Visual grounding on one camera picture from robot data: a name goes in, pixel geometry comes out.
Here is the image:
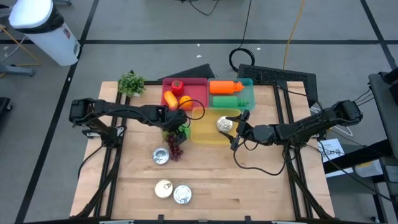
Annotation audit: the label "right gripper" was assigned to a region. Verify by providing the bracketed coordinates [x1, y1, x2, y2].
[219, 109, 259, 152]

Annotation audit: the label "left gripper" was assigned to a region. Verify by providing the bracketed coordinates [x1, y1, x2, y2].
[161, 108, 188, 146]

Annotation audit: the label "dark red toy grapes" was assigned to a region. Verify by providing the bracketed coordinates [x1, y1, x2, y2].
[165, 133, 184, 162]

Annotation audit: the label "green toy pear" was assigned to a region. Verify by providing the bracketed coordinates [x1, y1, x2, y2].
[160, 129, 175, 141]

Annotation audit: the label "blue Wild Planet tuna can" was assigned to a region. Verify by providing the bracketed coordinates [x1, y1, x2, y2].
[216, 116, 234, 134]

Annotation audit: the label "green toy bottle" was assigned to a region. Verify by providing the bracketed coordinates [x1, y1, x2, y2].
[212, 95, 249, 109]

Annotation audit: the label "toy orange fruit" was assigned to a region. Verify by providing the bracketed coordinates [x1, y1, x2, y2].
[178, 95, 194, 110]

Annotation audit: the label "orange toy bottle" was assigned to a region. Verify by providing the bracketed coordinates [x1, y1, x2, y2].
[209, 80, 245, 95]

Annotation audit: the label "red toy bell pepper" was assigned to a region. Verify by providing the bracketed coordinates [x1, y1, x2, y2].
[170, 80, 185, 96]

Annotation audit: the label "gold-lid blue label can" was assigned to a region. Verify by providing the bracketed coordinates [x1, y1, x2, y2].
[154, 179, 174, 199]

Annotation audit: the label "yellow translucent plastic bin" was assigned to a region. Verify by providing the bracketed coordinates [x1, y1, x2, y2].
[188, 106, 242, 146]

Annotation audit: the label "teal plastic bin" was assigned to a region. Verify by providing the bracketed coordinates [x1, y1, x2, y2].
[206, 77, 256, 113]

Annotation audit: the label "red plastic bin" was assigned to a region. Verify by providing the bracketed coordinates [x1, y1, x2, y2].
[160, 77, 210, 112]

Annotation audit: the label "black flat panel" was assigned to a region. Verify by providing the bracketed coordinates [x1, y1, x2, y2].
[157, 63, 216, 82]

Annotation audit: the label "black perforated panel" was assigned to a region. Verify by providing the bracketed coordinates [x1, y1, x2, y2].
[236, 63, 318, 106]

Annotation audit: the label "small potted green plant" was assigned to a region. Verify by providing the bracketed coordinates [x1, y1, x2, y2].
[117, 70, 147, 98]

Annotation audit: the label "white printed paper sheet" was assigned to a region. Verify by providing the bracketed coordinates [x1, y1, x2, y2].
[317, 138, 346, 163]

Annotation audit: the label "white box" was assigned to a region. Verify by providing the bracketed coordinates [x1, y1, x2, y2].
[354, 158, 384, 178]

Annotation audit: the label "grey side table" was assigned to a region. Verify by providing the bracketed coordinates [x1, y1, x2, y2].
[368, 67, 398, 147]

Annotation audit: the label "white trash can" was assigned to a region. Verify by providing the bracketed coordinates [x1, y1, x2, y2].
[8, 0, 81, 67]

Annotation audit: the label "grey stand base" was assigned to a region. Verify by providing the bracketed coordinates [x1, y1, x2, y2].
[0, 63, 36, 78]

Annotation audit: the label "black caster base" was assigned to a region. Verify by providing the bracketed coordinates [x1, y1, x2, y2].
[0, 96, 13, 113]

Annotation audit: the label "black aluminium table frame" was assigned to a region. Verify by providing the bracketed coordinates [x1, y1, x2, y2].
[74, 80, 335, 224]

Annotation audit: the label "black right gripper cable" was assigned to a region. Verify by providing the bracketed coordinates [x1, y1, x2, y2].
[232, 136, 292, 177]

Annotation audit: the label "black hanging coiled cable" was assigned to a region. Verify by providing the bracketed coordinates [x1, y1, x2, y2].
[228, 0, 256, 73]

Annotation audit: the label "yellow hanging cable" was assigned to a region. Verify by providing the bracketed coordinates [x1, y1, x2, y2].
[282, 0, 307, 70]

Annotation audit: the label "black floor cable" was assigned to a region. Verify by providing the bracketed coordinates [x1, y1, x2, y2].
[180, 0, 220, 16]

